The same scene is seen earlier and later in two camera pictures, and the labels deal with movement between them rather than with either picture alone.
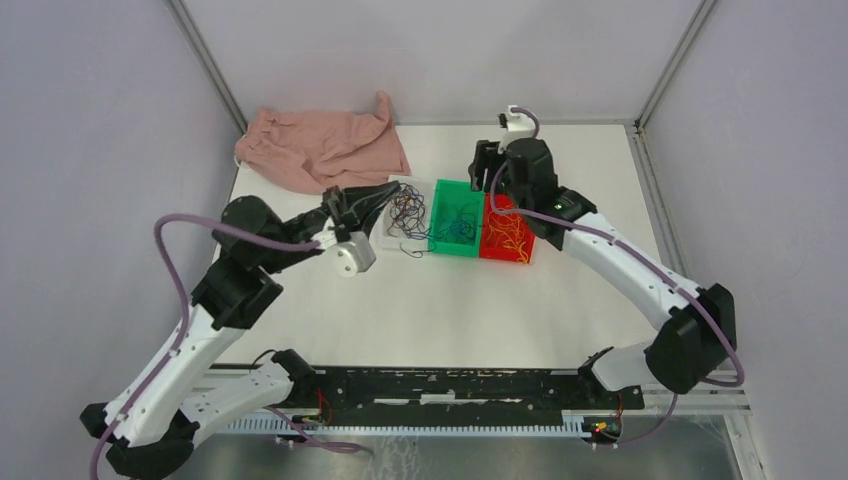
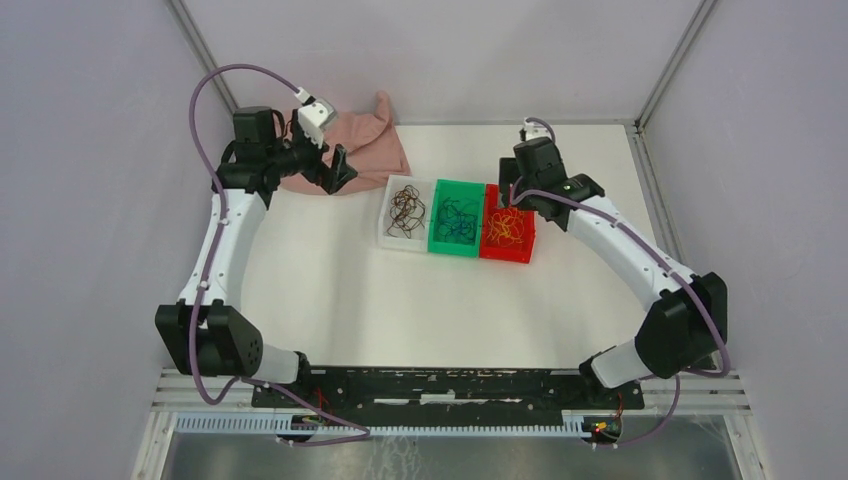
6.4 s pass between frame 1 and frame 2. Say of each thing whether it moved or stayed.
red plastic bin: stayed
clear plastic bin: stayed
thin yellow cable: moved
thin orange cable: moved
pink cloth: stayed
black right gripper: moved
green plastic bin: stayed
